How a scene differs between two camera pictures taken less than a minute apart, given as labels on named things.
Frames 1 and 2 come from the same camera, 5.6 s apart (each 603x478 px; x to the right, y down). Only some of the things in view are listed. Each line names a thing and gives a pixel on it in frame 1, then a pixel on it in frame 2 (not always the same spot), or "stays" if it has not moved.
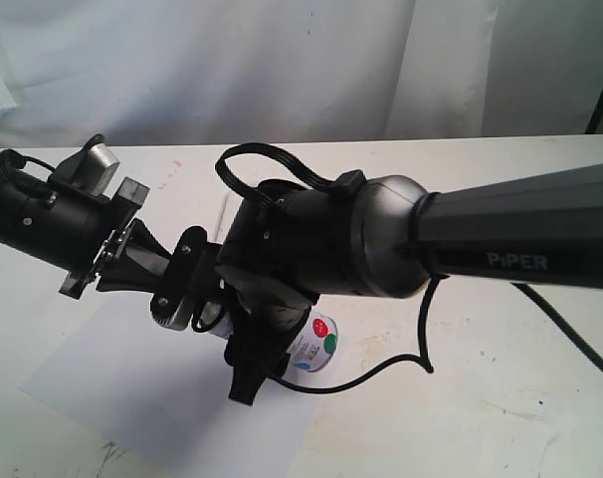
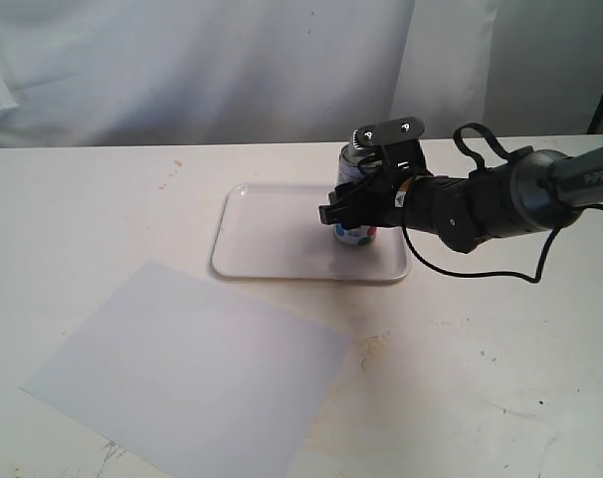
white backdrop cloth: x=156 y=73 stays
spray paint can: x=316 y=345 → x=349 y=169
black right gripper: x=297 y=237 → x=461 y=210
